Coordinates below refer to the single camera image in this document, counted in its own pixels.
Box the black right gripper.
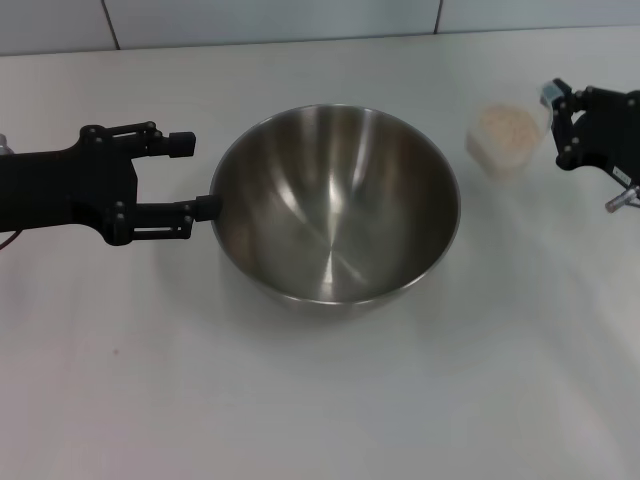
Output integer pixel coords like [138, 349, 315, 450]
[541, 78, 640, 182]

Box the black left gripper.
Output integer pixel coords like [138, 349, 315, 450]
[0, 119, 222, 247]

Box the clear cup of rice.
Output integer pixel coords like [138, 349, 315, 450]
[467, 102, 545, 176]

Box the stainless steel mixing bowl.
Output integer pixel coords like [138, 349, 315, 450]
[209, 103, 461, 322]

